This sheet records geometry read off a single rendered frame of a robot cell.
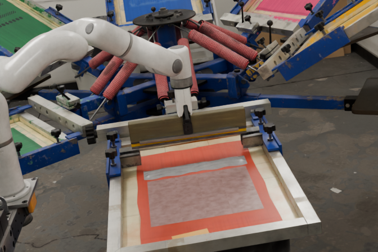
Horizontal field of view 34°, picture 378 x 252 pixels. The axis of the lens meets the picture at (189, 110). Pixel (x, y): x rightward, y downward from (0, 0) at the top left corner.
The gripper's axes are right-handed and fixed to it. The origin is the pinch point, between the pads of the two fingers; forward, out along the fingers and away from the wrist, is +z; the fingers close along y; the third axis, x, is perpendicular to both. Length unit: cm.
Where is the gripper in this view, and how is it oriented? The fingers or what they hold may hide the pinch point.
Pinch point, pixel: (187, 126)
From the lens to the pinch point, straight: 217.8
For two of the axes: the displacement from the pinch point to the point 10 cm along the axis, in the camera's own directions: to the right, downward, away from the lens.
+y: 1.0, 3.3, -9.4
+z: 1.2, 9.3, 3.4
